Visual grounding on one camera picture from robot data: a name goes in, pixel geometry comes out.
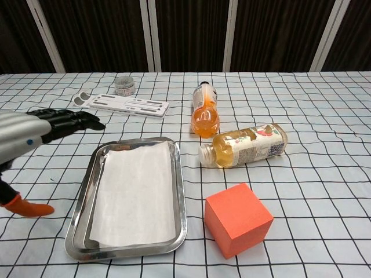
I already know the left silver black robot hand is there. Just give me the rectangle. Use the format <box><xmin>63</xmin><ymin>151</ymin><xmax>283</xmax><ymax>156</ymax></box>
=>
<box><xmin>0</xmin><ymin>108</ymin><xmax>107</xmax><ymax>218</ymax></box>

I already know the white paper sheet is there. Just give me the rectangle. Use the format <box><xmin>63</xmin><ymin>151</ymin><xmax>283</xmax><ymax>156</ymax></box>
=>
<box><xmin>89</xmin><ymin>140</ymin><xmax>176</xmax><ymax>247</ymax></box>

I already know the rectangular metal tray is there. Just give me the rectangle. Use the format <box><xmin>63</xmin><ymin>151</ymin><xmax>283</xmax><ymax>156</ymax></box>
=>
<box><xmin>64</xmin><ymin>136</ymin><xmax>188</xmax><ymax>262</ymax></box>

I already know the yellow drink bottle white cap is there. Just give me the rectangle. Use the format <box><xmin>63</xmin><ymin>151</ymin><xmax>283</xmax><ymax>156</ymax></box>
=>
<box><xmin>198</xmin><ymin>122</ymin><xmax>288</xmax><ymax>169</ymax></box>

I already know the orange foam cube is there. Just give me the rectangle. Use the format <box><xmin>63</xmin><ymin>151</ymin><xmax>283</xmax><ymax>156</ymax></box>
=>
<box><xmin>203</xmin><ymin>182</ymin><xmax>275</xmax><ymax>259</ymax></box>

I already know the small clear plastic jar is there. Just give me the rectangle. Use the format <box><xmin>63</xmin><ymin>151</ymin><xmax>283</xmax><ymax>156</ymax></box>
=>
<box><xmin>114</xmin><ymin>76</ymin><xmax>136</xmax><ymax>97</ymax></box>

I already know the white black checked tablecloth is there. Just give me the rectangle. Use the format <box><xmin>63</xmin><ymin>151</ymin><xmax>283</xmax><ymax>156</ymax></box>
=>
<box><xmin>0</xmin><ymin>71</ymin><xmax>371</xmax><ymax>278</ymax></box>

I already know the aluminium frame post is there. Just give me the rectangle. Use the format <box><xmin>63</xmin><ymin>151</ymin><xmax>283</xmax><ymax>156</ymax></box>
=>
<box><xmin>222</xmin><ymin>0</ymin><xmax>246</xmax><ymax>72</ymax></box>
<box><xmin>308</xmin><ymin>0</ymin><xmax>349</xmax><ymax>72</ymax></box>
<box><xmin>26</xmin><ymin>0</ymin><xmax>66</xmax><ymax>74</ymax></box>
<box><xmin>139</xmin><ymin>0</ymin><xmax>162</xmax><ymax>72</ymax></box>

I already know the orange drink bottle black cap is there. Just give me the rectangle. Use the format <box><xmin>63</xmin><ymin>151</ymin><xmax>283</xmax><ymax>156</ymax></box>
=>
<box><xmin>190</xmin><ymin>82</ymin><xmax>220</xmax><ymax>137</ymax></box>

